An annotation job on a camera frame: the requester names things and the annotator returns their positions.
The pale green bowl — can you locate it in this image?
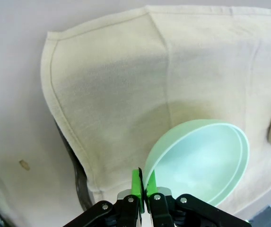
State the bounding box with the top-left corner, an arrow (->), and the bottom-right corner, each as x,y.
143,119 -> 250,209

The beige cloth mat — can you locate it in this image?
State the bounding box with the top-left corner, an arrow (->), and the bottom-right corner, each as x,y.
40,6 -> 271,219

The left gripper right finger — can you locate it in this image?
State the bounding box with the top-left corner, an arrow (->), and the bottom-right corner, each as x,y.
146,170 -> 249,227

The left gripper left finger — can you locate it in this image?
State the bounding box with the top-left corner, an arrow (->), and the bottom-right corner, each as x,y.
64,166 -> 145,227

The dark grey plastic tray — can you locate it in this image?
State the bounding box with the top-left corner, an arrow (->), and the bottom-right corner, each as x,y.
53,118 -> 96,212

